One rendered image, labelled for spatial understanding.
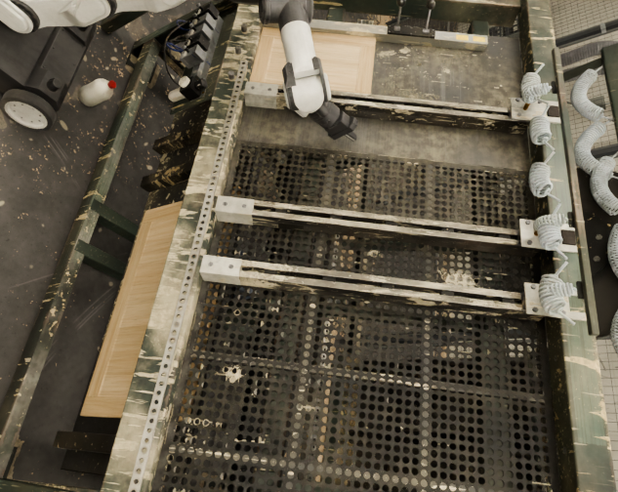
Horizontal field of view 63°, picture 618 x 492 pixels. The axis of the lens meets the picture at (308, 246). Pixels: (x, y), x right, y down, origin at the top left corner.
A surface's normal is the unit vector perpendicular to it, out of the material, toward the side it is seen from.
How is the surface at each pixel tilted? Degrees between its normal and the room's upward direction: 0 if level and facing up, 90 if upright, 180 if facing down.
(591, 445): 57
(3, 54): 0
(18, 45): 0
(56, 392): 0
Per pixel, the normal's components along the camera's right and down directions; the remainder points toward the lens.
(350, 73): 0.01, -0.45
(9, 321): 0.84, -0.14
